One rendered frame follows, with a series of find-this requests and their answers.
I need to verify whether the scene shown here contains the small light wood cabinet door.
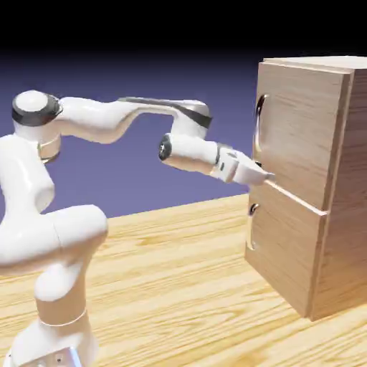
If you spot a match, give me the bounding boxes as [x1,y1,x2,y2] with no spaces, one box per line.
[244,183,328,318]

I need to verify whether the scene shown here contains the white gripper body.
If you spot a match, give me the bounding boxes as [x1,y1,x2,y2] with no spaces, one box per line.
[232,153,269,185]

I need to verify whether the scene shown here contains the long curved metal handle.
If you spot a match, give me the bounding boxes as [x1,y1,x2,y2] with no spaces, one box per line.
[254,93,270,153]

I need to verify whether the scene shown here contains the light wood cabinet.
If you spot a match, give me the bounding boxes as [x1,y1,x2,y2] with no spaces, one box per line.
[244,55,367,322]

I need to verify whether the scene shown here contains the large light wood cabinet door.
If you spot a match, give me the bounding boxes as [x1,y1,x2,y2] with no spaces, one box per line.
[252,62,355,212]

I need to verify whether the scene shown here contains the short curved metal handle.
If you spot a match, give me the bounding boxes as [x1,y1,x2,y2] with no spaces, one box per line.
[247,202,261,252]

